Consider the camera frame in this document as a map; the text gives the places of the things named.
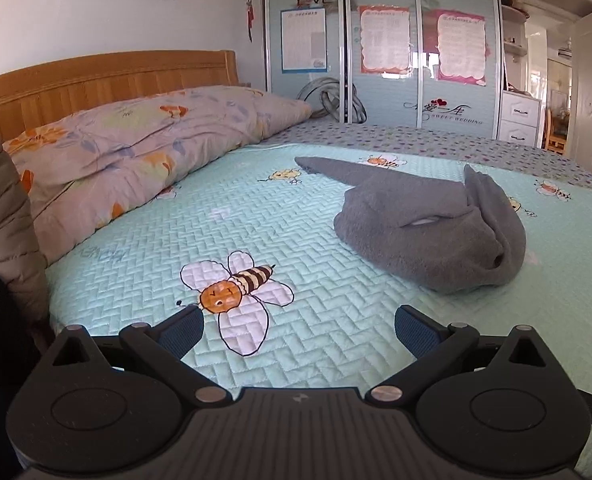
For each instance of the sliding door wardrobe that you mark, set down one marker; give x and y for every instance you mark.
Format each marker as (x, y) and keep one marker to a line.
(391, 95)

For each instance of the orange bordered poster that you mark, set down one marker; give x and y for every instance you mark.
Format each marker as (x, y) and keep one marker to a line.
(385, 40)

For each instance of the white drawer cabinet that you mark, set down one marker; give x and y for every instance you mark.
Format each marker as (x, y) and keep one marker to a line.
(520, 120)

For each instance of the wooden chair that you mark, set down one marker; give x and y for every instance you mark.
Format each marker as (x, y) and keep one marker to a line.
(556, 135)

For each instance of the floral duvet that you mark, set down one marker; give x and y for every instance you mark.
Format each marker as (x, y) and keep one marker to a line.
(126, 150)

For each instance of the red hanging ornament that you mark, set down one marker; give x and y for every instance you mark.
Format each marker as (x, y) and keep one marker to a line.
(250, 17)

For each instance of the grey knit garment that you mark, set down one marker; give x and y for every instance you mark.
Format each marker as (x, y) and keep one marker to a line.
(401, 245)

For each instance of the wooden headboard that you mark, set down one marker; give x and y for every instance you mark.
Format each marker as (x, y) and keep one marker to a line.
(76, 85)

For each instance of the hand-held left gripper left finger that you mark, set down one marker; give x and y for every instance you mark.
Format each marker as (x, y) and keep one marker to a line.
(183, 332)

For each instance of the white corner shelves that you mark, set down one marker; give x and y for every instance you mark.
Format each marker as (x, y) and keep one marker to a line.
(512, 50)

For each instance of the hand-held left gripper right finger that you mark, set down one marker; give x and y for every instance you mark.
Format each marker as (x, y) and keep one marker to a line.
(416, 332)

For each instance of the green quilted bee bedspread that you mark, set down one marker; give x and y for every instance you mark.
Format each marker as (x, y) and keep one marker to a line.
(326, 320)

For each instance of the brown padded jacket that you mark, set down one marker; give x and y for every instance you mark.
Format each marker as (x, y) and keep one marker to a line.
(6, 220)

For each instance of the white door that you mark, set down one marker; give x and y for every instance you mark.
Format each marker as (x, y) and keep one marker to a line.
(591, 85)

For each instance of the pink bordered poster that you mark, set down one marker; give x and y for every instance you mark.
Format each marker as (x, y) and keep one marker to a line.
(461, 45)

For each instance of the blue bordered poster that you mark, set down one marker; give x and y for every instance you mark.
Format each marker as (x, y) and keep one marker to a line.
(303, 40)

